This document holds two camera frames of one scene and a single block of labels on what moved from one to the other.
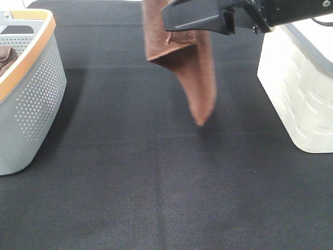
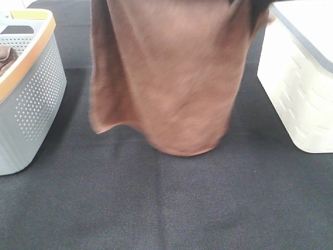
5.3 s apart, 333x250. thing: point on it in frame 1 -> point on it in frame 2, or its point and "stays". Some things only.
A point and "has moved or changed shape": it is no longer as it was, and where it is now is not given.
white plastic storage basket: x=295 y=68 stays
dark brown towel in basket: x=8 y=55 stays
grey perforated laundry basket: x=33 y=87 stays
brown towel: x=188 y=53 has moved or changed shape
